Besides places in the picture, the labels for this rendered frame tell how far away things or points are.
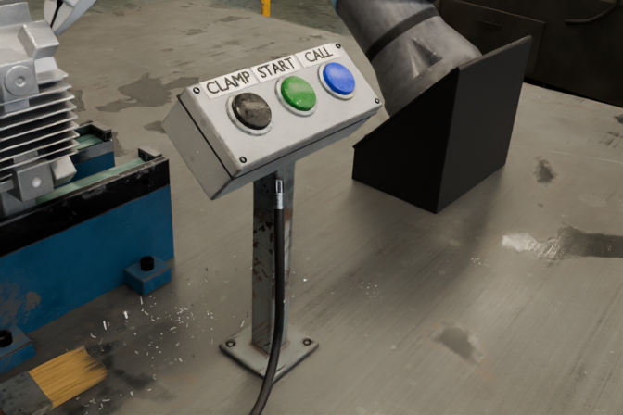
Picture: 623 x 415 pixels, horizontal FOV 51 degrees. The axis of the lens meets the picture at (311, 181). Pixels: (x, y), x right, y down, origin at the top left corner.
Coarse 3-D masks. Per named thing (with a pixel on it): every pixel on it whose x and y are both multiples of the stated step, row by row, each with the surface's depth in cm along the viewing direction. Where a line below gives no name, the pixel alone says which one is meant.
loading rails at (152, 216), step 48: (96, 144) 74; (96, 192) 64; (144, 192) 68; (0, 240) 57; (48, 240) 61; (96, 240) 66; (144, 240) 71; (0, 288) 59; (48, 288) 63; (96, 288) 68; (144, 288) 69; (0, 336) 59
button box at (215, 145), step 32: (288, 64) 51; (320, 64) 53; (352, 64) 55; (192, 96) 44; (224, 96) 46; (320, 96) 51; (352, 96) 53; (192, 128) 45; (224, 128) 44; (288, 128) 48; (320, 128) 50; (352, 128) 56; (192, 160) 47; (224, 160) 44; (256, 160) 45; (288, 160) 51; (224, 192) 47
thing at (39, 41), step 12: (24, 24) 53; (36, 24) 54; (48, 24) 55; (24, 36) 54; (36, 36) 54; (48, 36) 54; (24, 48) 54; (36, 48) 53; (48, 48) 54; (60, 168) 60; (72, 168) 60; (60, 180) 60
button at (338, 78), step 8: (328, 64) 53; (336, 64) 53; (328, 72) 52; (336, 72) 52; (344, 72) 53; (328, 80) 52; (336, 80) 52; (344, 80) 53; (352, 80) 53; (336, 88) 52; (344, 88) 52; (352, 88) 53
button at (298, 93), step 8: (288, 80) 49; (296, 80) 49; (304, 80) 50; (280, 88) 49; (288, 88) 49; (296, 88) 49; (304, 88) 49; (312, 88) 50; (288, 96) 48; (296, 96) 49; (304, 96) 49; (312, 96) 50; (288, 104) 48; (296, 104) 48; (304, 104) 49; (312, 104) 49
